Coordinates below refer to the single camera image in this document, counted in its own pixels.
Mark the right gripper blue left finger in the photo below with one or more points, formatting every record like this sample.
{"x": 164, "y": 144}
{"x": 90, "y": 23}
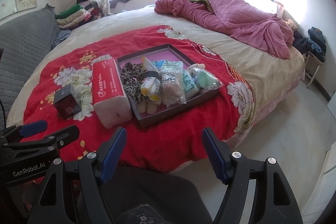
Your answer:
{"x": 111, "y": 153}

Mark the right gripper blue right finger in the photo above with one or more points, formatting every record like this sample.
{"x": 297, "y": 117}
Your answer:
{"x": 218, "y": 153}

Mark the small teddy bear pink dress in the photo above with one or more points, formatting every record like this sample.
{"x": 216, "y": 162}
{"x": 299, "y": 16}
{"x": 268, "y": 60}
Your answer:
{"x": 147, "y": 107}

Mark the green white patterned tissue pack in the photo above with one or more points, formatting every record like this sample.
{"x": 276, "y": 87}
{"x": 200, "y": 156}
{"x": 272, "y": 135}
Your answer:
{"x": 189, "y": 86}

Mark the clear plastic bag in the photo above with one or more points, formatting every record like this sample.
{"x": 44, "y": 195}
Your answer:
{"x": 172, "y": 89}

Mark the leopard print cloth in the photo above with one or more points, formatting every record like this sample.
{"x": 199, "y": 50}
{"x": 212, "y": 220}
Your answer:
{"x": 131, "y": 77}

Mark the mint green item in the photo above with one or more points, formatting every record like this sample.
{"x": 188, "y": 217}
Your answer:
{"x": 208, "y": 81}

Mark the cream teddy bear purple dress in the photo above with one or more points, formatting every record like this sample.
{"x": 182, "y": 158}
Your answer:
{"x": 196, "y": 70}

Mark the red tissue pack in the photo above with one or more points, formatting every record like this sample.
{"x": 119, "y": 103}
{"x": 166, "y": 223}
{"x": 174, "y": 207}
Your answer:
{"x": 110, "y": 102}

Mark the dark blue small box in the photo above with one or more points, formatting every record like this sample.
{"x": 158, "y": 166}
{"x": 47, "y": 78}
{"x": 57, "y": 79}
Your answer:
{"x": 67, "y": 102}

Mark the red floral blanket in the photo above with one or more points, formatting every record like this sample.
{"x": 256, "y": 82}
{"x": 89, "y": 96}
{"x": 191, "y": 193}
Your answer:
{"x": 163, "y": 146}

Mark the beige bed sheet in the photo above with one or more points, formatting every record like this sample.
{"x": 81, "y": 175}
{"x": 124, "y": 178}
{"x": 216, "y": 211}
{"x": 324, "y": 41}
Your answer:
{"x": 270, "y": 78}

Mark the shallow box tray pink book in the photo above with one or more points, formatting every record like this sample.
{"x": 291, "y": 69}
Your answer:
{"x": 157, "y": 55}

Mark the grey quilted headboard cover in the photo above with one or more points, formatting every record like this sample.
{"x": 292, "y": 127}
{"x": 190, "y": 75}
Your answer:
{"x": 25, "y": 41}

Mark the pink quilted comforter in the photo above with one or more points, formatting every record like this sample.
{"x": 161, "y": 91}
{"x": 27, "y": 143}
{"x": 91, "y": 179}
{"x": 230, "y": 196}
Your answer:
{"x": 237, "y": 19}

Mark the dark clothes on stool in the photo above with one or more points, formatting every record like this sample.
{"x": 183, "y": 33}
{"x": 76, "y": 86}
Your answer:
{"x": 314, "y": 43}

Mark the stack of folded clothes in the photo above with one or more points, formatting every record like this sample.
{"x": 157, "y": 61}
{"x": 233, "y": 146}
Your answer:
{"x": 81, "y": 13}

